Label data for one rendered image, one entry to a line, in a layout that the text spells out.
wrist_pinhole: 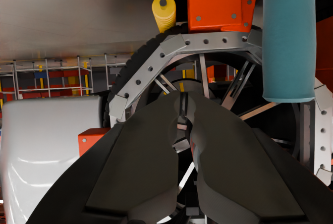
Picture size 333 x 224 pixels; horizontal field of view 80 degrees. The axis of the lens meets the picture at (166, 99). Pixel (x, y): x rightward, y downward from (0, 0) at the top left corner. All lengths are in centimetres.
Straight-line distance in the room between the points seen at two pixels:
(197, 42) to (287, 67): 20
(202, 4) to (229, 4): 6
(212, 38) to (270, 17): 13
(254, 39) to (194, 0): 17
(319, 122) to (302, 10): 28
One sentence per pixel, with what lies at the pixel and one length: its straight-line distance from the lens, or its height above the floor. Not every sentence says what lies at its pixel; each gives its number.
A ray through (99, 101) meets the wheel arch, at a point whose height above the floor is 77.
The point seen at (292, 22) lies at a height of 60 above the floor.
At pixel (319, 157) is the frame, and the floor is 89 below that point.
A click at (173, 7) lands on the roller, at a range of 53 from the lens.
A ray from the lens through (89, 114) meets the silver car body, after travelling 98.
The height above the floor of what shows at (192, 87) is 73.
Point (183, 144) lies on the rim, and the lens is 63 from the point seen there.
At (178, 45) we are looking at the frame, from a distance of 50.
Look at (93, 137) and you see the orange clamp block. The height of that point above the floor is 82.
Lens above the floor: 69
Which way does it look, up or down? 5 degrees up
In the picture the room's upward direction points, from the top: 177 degrees clockwise
